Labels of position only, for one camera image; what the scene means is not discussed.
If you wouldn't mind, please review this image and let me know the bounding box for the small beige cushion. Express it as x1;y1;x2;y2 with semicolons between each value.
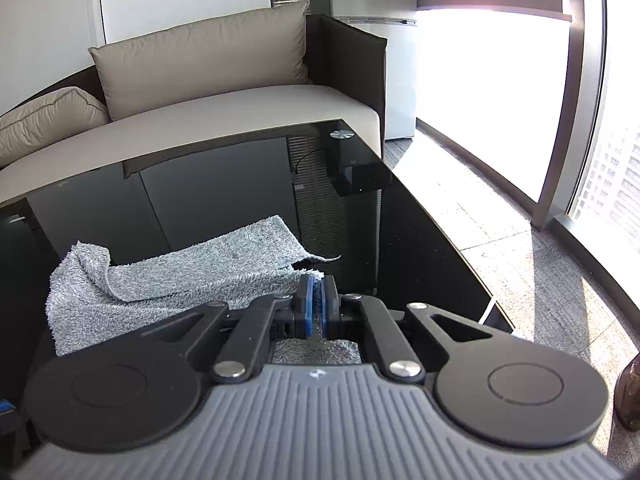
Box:
0;86;111;168

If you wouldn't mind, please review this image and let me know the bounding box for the grey window frame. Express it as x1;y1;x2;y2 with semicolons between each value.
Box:
531;0;608;233

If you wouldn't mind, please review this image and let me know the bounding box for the white fridge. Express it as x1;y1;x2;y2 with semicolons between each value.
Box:
326;0;418;142

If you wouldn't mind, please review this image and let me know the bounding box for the grey fluffy towel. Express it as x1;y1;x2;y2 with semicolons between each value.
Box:
45;215;363;366

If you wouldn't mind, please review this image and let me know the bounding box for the dark brown object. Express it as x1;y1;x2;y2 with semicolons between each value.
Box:
614;354;640;431

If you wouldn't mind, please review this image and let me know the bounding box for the large beige cushion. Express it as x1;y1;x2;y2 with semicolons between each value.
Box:
87;0;312;122

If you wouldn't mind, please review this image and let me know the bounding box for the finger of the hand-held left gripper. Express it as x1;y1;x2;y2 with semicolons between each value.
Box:
0;399;31;456

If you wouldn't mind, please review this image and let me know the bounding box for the dark brown sofa beige seat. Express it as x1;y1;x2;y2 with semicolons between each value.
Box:
0;14;388;206

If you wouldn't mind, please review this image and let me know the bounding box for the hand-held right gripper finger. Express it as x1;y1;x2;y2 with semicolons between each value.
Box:
142;270;317;385
317;272;506;385

